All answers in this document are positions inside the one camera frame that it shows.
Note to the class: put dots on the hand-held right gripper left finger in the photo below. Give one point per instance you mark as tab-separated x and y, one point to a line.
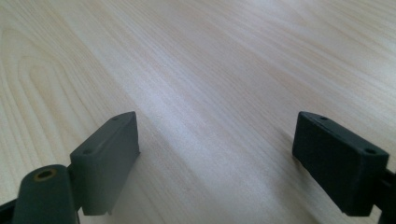
104	168

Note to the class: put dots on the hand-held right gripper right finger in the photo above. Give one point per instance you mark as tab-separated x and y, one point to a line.
336	161

